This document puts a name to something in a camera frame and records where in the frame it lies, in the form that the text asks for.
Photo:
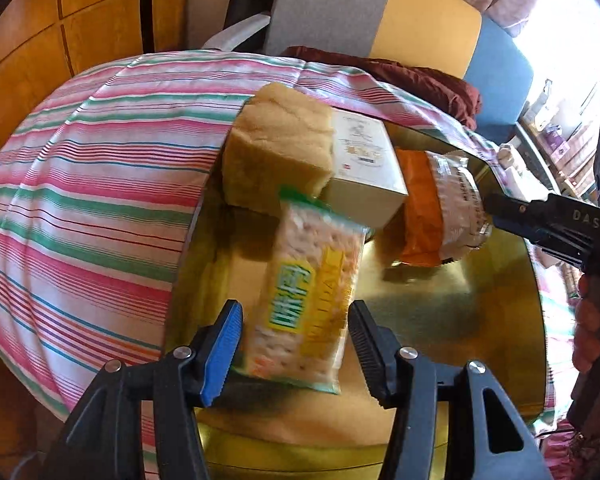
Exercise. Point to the yellow sponge bread loaf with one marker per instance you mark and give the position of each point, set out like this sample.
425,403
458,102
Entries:
275,150

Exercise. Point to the orange snack packet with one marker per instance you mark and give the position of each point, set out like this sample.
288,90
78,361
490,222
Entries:
420,210

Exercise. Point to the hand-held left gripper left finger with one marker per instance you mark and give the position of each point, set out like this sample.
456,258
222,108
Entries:
225,355

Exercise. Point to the maroon cloth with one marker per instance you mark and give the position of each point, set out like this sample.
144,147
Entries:
430,85

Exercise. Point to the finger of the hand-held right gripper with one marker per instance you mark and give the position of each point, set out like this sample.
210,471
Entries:
510,212

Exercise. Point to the person's right hand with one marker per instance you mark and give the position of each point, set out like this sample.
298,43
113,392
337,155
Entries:
587,320

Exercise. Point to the wooden cabinet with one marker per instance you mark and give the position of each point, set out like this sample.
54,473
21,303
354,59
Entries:
100,30

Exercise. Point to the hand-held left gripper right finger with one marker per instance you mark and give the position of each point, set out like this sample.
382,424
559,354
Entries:
367,350

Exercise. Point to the green yellow cracker packet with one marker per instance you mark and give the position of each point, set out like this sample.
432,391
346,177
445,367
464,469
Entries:
300,280

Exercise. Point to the golden metal container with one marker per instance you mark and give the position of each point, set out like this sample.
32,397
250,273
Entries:
455,320

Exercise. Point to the white sock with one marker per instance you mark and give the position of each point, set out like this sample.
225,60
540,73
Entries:
507,156

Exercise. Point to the striped pink green cloth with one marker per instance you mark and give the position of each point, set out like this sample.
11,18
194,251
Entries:
105,200

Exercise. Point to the purple box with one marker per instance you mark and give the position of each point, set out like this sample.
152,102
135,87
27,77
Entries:
555,141

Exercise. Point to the small plain white box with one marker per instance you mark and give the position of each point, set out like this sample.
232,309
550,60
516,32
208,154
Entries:
517,182

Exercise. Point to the small cream printed box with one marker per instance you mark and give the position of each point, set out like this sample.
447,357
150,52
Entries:
365,185

